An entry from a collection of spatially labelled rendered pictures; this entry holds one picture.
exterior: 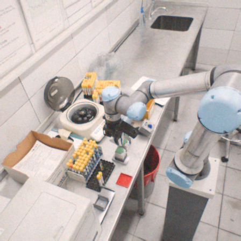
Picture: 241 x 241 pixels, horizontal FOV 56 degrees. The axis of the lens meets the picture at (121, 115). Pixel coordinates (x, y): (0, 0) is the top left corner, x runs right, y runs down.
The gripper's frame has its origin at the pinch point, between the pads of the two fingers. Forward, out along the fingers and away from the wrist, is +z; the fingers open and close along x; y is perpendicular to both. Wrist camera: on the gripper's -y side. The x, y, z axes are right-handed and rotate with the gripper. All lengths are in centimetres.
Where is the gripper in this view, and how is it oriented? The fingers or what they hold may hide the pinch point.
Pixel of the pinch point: (121, 144)
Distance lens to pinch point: 119.0
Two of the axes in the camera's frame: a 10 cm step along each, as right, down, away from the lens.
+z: 0.8, 7.2, 6.9
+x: -4.3, 6.5, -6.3
